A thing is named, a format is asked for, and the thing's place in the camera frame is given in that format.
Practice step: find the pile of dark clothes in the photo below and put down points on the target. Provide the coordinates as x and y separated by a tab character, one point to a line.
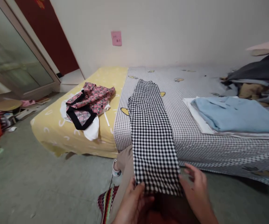
260	72

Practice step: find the red door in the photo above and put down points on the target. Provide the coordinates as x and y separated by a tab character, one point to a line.
50	37

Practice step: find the grey checked bed sheet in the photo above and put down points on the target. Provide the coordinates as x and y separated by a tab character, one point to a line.
195	149

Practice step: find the folded light blue shirt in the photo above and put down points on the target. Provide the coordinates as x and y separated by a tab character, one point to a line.
237	114

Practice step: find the person's left hand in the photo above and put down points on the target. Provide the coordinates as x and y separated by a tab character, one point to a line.
132	205

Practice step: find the yellow bed sheet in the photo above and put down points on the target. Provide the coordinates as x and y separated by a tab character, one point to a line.
55	130

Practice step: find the glass sliding door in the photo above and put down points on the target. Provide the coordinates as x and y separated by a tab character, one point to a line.
13	53

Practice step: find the round wooden stool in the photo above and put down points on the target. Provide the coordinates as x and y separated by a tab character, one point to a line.
8	105

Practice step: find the pink patterned black-trimmed garment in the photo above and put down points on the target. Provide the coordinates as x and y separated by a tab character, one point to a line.
94	98

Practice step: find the folded white cloth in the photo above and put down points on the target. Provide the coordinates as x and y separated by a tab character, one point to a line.
200	121

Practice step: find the person's right hand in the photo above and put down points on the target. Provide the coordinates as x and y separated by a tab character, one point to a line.
198	193

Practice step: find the pink paper on wall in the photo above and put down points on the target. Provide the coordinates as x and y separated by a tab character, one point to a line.
116	38

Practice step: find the person's legs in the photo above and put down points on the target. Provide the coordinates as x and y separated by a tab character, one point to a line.
125	168

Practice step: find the small white floor object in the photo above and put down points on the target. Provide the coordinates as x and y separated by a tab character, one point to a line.
12	129

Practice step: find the black white checked trousers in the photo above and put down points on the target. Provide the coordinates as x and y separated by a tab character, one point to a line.
150	130

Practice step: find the white garment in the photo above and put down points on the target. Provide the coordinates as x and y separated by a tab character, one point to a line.
92	133

